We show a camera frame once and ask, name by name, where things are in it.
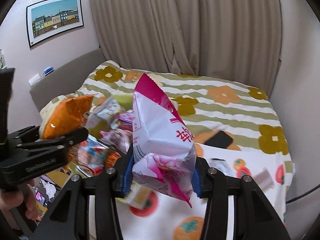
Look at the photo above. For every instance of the green cardboard box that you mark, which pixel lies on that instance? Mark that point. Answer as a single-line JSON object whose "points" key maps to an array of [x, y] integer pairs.
{"points": [[109, 125]]}

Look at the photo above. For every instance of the grey bed headboard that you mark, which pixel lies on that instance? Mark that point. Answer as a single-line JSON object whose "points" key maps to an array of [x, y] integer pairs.
{"points": [[66, 79]]}

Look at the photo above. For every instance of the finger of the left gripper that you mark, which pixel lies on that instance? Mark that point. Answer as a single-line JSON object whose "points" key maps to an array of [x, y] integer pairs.
{"points": [[29, 138]]}

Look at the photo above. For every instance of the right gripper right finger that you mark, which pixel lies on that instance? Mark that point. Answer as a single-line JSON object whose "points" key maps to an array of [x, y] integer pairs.
{"points": [[235, 203]]}

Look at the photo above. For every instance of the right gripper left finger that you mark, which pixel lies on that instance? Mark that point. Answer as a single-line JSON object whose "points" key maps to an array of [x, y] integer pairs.
{"points": [[68, 216]]}

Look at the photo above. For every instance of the floral striped green blanket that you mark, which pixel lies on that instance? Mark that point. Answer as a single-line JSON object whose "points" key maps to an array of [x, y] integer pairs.
{"points": [[205, 104]]}

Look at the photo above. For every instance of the orange snack bag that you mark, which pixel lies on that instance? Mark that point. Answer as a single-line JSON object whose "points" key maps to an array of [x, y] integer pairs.
{"points": [[64, 116]]}

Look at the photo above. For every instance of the framed houses picture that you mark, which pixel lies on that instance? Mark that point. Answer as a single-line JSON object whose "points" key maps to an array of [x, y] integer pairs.
{"points": [[48, 18]]}

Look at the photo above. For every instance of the blue white object on headboard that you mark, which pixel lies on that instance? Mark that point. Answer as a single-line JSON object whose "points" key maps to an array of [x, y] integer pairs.
{"points": [[48, 70]]}

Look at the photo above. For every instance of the black phone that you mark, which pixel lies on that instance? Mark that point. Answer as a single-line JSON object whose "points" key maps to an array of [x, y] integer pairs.
{"points": [[220, 140]]}

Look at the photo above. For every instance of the pink white snack bag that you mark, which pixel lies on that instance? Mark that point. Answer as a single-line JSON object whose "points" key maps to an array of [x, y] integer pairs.
{"points": [[163, 147]]}

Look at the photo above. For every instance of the person's left hand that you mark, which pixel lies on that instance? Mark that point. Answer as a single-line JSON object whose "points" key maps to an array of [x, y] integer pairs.
{"points": [[9, 200]]}

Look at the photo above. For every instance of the beige curtain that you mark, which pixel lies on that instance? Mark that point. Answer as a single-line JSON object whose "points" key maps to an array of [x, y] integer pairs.
{"points": [[238, 40]]}

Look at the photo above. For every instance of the white persimmon print tablecloth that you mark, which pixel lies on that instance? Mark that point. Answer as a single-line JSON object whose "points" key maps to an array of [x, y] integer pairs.
{"points": [[169, 218]]}

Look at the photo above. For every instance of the colourful blue snack bag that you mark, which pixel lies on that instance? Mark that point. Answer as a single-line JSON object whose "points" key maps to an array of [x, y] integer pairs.
{"points": [[90, 158]]}

